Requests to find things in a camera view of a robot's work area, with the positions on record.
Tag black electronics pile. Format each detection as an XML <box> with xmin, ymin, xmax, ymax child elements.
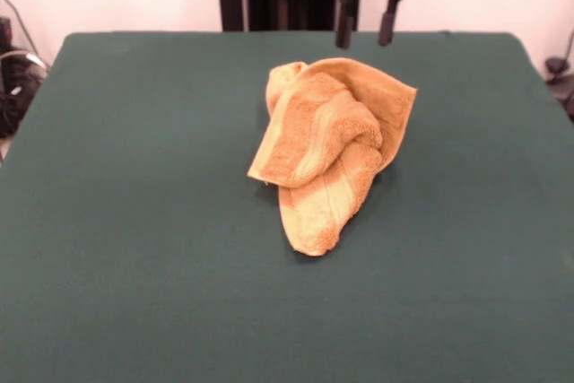
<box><xmin>0</xmin><ymin>15</ymin><xmax>49</xmax><ymax>140</ymax></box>

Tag orange terry towel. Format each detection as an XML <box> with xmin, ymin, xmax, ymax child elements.
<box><xmin>247</xmin><ymin>57</ymin><xmax>418</xmax><ymax>257</ymax></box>

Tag dark green tablecloth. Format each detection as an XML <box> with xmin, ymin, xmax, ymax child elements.
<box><xmin>0</xmin><ymin>30</ymin><xmax>574</xmax><ymax>383</ymax></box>

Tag black clamp mount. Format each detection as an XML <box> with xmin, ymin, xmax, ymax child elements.
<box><xmin>544</xmin><ymin>56</ymin><xmax>574</xmax><ymax>124</ymax></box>

